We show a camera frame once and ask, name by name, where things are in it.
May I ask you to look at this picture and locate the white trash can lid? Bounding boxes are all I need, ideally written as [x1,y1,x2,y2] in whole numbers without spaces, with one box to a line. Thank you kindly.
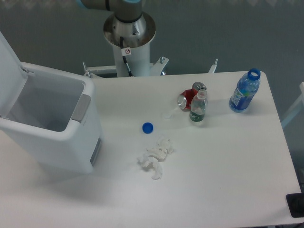
[0,35,28,117]

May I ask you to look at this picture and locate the blue bottle cap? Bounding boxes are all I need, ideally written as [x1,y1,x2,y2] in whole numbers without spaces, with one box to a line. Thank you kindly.
[142,122,154,134]

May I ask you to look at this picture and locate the crushed red soda can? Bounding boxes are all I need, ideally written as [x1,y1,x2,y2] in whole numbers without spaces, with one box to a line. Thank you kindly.
[177,82,207,111]

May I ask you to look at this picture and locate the white trash can body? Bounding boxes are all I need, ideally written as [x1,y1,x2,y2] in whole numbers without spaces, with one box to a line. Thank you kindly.
[0,63,102,173]

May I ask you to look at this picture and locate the crumpled white tissue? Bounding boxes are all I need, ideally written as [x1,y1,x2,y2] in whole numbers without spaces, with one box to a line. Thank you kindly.
[137,137,174,180]

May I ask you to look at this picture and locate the small clear green-label bottle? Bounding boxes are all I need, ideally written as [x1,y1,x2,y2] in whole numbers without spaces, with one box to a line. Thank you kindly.
[189,89,208,122]

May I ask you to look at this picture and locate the blue plastic drink bottle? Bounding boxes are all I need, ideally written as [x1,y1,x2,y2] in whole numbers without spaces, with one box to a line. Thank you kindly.
[229,68,261,113]

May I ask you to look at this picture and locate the white chair part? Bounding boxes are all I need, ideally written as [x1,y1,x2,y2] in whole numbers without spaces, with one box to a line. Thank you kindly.
[281,82,304,129]

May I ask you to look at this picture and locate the black device at edge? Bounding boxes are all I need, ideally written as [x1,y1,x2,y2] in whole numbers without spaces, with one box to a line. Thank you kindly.
[286,193,304,218]

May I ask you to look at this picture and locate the white metal base frame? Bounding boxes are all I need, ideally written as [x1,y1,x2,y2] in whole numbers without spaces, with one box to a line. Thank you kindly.
[82,56,219,78]

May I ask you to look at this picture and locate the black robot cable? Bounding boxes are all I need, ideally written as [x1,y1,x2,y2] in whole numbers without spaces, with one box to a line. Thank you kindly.
[120,37,133,77]

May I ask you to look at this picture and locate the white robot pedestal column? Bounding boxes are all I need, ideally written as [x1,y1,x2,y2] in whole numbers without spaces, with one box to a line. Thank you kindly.
[104,12,156,76]

